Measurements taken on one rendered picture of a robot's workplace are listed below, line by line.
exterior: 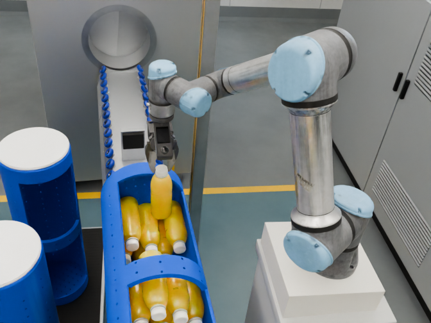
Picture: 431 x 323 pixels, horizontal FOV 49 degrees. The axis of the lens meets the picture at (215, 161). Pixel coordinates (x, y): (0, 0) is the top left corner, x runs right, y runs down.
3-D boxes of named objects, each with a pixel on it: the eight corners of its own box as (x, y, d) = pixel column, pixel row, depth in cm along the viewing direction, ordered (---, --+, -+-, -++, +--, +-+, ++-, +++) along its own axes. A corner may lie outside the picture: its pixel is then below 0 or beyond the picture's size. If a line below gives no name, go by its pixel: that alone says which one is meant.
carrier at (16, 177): (18, 292, 239) (65, 315, 231) (-21, 156, 184) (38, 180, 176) (55, 254, 260) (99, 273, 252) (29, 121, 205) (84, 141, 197)
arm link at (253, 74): (368, 11, 102) (216, 63, 138) (343, 20, 95) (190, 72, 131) (382, 63, 105) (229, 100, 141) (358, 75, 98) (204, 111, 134)
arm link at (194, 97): (223, 84, 125) (194, 69, 130) (194, 97, 117) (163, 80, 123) (220, 110, 129) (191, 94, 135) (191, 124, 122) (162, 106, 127)
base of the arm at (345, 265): (351, 241, 137) (361, 216, 131) (361, 282, 125) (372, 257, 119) (299, 234, 137) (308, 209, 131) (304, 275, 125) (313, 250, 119)
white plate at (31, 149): (-21, 154, 184) (-20, 156, 184) (37, 177, 176) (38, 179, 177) (29, 120, 204) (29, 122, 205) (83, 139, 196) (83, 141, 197)
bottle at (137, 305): (117, 272, 138) (122, 328, 124) (134, 258, 136) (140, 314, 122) (135, 279, 143) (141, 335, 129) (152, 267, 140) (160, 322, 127)
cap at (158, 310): (166, 306, 122) (167, 312, 121) (165, 314, 125) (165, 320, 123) (151, 307, 121) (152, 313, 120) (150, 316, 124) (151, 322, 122)
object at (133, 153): (144, 156, 209) (144, 127, 199) (145, 161, 206) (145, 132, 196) (121, 157, 206) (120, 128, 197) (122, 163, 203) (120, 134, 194)
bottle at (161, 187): (176, 214, 159) (177, 173, 147) (158, 223, 156) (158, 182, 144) (163, 202, 163) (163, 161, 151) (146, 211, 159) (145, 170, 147)
